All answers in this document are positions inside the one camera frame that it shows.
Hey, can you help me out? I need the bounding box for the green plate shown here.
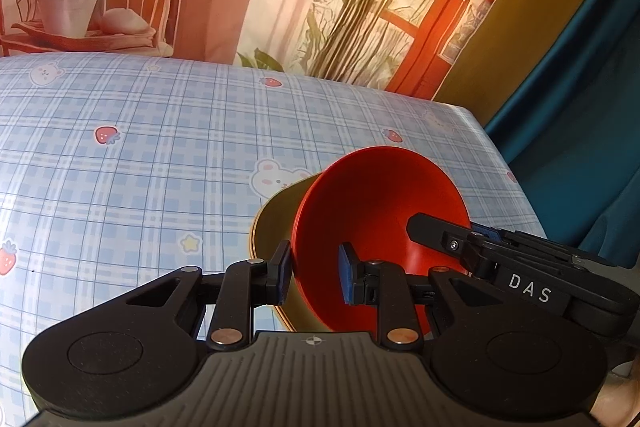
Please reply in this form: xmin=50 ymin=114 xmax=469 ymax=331
xmin=248 ymin=173 xmax=329 ymax=332

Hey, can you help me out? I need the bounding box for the large red bowl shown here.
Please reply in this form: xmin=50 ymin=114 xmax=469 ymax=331
xmin=292 ymin=146 xmax=470 ymax=332

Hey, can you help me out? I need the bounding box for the teal curtain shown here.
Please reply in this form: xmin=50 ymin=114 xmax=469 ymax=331
xmin=486 ymin=0 xmax=639 ymax=268

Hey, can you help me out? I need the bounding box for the blue plaid tablecloth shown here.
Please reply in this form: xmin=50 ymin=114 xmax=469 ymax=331
xmin=1 ymin=53 xmax=542 ymax=426

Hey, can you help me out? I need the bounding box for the mustard yellow curtain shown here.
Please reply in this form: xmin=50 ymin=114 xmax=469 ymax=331
xmin=433 ymin=0 xmax=585 ymax=124

